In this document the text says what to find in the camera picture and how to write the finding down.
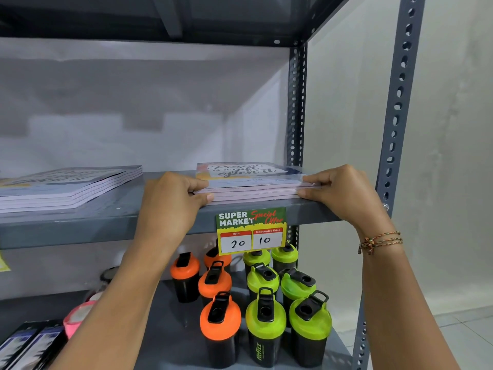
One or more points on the person's right hand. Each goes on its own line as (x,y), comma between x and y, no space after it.
(346,192)

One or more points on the person's left hand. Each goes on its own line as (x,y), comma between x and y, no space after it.
(169,208)

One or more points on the person's left thumb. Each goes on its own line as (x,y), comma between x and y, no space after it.
(203,199)

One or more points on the person's right thumb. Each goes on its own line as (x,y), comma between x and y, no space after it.
(309,193)

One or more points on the stack of printed cover notebooks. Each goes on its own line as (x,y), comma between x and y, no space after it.
(246,180)

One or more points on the person's left forearm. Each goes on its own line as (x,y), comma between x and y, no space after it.
(115,304)

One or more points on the person's right forearm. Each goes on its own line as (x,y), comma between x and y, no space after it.
(400,304)

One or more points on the green yellow price sign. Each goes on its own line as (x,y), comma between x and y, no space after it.
(250,231)

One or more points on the orange lid black shaker bottle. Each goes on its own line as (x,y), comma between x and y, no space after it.
(185,283)
(220,335)
(225,261)
(215,287)

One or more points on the grey metal shelf rack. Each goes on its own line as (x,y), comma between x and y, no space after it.
(115,223)

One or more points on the pile of printed notebooks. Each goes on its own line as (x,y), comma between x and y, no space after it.
(65,186)

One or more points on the group of green lid shaker bottles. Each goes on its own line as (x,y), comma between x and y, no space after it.
(267,335)

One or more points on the pink lid bottle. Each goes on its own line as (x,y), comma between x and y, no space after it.
(77,317)

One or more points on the yellow paper tag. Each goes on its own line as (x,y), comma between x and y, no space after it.
(3,262)

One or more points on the black flat package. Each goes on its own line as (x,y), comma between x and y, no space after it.
(15,342)
(40,348)

